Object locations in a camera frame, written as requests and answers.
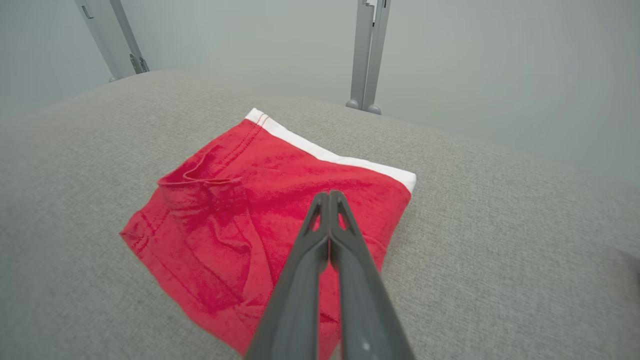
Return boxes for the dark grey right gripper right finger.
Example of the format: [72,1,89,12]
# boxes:
[328,190,416,360]

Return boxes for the grey metal post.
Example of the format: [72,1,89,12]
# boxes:
[346,0,376,111]
[362,0,392,116]

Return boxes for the red shorts with white stripe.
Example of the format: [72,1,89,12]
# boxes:
[119,107,417,360]

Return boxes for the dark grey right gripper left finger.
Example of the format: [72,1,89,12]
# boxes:
[243,192,330,360]

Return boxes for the grey angled metal bracket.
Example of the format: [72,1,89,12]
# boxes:
[74,0,151,82]

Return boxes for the grey fabric sofa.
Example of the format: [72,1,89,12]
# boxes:
[0,70,640,360]

